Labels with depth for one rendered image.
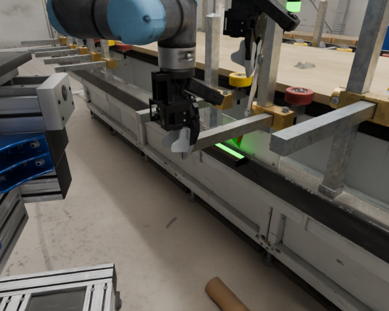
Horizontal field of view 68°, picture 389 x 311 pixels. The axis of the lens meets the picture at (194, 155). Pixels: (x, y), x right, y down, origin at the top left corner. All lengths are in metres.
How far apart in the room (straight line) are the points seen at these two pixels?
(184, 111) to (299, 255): 0.96
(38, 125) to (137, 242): 1.09
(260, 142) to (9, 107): 0.65
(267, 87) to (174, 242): 1.04
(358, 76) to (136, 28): 0.47
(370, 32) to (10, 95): 0.72
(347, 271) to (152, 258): 0.87
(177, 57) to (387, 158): 0.67
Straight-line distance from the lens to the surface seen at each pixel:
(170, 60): 0.57
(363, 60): 0.71
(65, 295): 1.25
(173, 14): 0.51
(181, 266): 1.51
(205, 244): 1.61
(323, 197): 0.82
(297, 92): 0.91
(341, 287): 1.36
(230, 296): 1.32
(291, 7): 0.86
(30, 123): 0.69
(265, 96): 0.87
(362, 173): 1.03
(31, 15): 8.42
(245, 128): 0.78
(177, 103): 0.60
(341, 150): 0.77
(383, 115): 0.70
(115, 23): 0.48
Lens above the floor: 1.15
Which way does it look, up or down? 29 degrees down
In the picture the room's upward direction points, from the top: straight up
